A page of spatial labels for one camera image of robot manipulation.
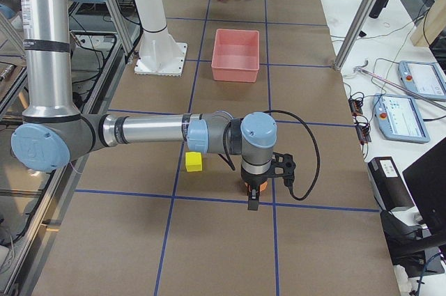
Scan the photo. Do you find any orange black gripper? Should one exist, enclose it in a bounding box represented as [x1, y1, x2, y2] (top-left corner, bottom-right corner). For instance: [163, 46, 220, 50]
[243, 178, 268, 211]

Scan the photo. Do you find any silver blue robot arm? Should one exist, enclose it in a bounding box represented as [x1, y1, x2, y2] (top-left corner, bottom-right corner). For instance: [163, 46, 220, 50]
[11, 0, 277, 210]

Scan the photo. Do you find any pink plastic bin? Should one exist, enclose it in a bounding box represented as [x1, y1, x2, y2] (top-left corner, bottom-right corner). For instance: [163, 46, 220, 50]
[211, 29, 260, 83]

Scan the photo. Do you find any yellow block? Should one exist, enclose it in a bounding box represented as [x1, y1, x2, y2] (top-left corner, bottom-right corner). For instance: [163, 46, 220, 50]
[185, 152, 203, 173]

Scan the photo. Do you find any small circuit board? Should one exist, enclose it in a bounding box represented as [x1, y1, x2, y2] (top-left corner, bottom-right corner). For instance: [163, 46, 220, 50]
[348, 97, 371, 145]

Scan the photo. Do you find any black box with label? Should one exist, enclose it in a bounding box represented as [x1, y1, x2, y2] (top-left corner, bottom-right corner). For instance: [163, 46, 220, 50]
[367, 157, 415, 212]

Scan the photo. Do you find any near blue teach pendant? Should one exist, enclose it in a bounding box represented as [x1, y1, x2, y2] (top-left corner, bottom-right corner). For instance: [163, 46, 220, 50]
[373, 93, 430, 143]

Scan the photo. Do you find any blue teach pendant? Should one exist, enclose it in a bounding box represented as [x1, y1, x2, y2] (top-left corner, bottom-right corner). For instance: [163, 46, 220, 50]
[373, 93, 430, 143]
[398, 61, 445, 102]

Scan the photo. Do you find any black monitor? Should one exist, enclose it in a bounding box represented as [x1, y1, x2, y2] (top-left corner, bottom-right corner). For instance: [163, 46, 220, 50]
[403, 139, 445, 233]

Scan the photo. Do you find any far blue teach pendant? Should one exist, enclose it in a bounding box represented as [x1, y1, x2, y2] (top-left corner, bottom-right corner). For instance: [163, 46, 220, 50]
[398, 61, 445, 102]

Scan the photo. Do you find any black bottle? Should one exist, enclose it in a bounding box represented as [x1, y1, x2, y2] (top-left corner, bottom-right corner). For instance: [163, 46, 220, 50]
[369, 0, 389, 19]

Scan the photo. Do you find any wooden board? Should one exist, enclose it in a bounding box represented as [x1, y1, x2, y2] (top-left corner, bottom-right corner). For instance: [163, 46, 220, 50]
[410, 0, 445, 47]

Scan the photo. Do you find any black camera cable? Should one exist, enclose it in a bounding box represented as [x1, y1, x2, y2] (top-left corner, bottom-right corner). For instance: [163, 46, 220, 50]
[222, 110, 321, 201]

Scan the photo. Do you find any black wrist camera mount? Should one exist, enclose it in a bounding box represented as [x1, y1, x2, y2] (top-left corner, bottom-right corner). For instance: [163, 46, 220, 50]
[267, 152, 296, 187]

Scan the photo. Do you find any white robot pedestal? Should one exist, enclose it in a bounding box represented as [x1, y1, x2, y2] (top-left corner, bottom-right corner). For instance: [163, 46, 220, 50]
[134, 0, 187, 77]

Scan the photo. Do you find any aluminium frame post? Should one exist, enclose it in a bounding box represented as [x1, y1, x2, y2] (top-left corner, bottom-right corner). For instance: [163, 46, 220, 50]
[333, 0, 376, 71]

